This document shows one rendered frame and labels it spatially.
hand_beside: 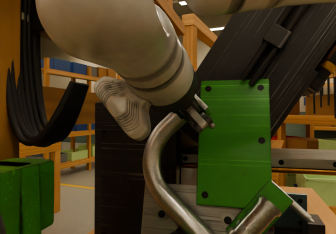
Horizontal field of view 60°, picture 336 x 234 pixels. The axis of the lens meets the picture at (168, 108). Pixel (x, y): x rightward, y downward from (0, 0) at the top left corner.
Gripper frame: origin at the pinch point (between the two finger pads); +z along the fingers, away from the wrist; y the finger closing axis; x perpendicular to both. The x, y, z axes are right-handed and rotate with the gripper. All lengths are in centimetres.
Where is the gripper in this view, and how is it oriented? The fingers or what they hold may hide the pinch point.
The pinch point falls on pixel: (185, 108)
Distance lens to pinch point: 47.9
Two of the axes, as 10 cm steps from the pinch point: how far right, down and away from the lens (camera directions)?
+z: 2.5, 2.8, 9.3
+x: -7.5, 6.6, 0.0
